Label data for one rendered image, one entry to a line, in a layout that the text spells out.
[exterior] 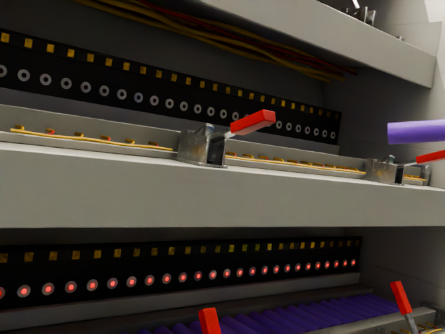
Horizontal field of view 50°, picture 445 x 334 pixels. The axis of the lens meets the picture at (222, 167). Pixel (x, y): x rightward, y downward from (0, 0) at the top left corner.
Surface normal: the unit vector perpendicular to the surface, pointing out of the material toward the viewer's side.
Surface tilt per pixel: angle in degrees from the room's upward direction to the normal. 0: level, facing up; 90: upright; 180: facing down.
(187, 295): 112
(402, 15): 90
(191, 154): 90
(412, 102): 90
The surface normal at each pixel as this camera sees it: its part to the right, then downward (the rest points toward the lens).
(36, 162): 0.63, 0.14
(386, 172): -0.77, -0.07
